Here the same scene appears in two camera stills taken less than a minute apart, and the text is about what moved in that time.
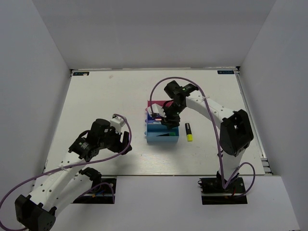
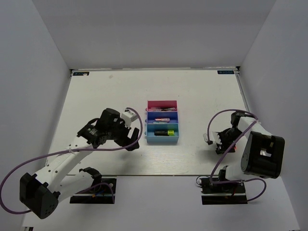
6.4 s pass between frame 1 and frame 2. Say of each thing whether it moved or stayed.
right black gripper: moved
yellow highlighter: moved
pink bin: stayed
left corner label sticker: stayed
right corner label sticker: stayed
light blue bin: stayed
